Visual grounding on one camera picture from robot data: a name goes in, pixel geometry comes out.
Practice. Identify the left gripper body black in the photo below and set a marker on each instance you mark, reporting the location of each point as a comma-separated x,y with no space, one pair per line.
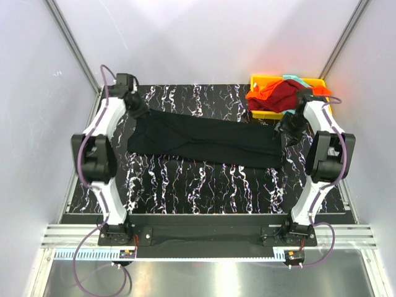
139,107

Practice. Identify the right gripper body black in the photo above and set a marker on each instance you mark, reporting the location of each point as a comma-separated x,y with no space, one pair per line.
293,125

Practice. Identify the black t shirt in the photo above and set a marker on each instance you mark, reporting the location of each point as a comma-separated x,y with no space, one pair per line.
205,139

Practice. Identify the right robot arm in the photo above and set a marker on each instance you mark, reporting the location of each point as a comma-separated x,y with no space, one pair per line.
327,163

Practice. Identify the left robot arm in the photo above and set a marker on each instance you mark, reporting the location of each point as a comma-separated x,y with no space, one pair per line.
95,160

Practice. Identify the dark red t shirt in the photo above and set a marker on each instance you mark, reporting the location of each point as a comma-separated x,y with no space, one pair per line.
276,96

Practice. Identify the yellow plastic bin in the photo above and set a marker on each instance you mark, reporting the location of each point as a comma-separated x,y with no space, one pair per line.
262,81

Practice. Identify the orange t shirt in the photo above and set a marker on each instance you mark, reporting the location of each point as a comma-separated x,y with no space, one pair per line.
263,93

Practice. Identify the teal t shirt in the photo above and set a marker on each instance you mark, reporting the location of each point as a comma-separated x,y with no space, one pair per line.
292,77

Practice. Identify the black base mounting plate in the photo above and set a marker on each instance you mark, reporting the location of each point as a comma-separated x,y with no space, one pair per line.
224,245

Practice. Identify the aluminium frame post left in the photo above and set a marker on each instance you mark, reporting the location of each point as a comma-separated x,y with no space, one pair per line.
66,33

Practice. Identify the aluminium frame post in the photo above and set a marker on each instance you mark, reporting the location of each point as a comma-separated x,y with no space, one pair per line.
346,34
66,33

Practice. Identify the aluminium frame post right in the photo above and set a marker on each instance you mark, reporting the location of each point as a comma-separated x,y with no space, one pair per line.
346,34

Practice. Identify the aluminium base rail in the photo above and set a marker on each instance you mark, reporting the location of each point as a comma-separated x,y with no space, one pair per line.
69,235

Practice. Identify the white slotted cable duct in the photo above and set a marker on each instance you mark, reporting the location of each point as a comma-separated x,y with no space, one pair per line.
123,255

